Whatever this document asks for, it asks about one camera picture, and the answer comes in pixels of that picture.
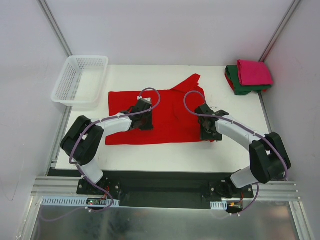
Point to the cable duct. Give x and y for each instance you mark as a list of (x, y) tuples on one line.
[(67, 201), (219, 205)]

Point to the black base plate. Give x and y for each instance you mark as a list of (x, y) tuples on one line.
[(147, 189)]

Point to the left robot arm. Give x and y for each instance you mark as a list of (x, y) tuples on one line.
[(82, 140)]

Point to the red t-shirt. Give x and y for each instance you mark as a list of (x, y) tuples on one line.
[(172, 123), (229, 81)]

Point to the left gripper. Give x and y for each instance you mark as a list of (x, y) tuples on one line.
[(146, 122)]

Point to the green folded t-shirt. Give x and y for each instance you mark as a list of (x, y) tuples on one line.
[(241, 90)]

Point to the left cable duct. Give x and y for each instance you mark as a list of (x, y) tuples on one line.
[(67, 201)]

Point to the right cable duct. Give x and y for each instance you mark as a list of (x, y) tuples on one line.
[(219, 205)]

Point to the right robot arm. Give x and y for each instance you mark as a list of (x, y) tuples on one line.
[(268, 158)]

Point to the red folded t-shirt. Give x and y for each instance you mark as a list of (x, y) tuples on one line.
[(229, 81)]

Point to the white plastic basket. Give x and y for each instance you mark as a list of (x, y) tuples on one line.
[(81, 81)]

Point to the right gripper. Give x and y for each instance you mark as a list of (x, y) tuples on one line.
[(208, 132)]

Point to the pink folded t-shirt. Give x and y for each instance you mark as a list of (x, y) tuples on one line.
[(253, 73)]

